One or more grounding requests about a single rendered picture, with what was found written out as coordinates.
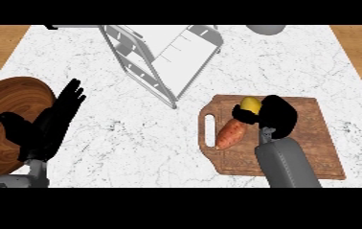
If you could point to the round brown wooden board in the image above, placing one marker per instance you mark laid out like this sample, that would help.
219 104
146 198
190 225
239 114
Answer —
18 102

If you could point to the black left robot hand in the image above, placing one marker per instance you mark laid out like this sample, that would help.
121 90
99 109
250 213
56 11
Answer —
52 121

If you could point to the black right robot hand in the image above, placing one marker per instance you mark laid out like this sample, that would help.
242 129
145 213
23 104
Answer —
278 114

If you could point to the grey round object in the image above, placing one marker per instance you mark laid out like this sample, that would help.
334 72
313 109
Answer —
266 29

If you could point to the brown wooden cutting board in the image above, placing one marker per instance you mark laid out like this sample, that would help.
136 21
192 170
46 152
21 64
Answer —
301 149

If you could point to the yellow lemon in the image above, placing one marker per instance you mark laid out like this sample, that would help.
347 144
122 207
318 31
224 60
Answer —
250 104

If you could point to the orange sweet potato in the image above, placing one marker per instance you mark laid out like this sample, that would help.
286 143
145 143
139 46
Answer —
230 133

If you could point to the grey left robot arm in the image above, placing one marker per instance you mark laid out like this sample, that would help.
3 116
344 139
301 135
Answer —
32 175

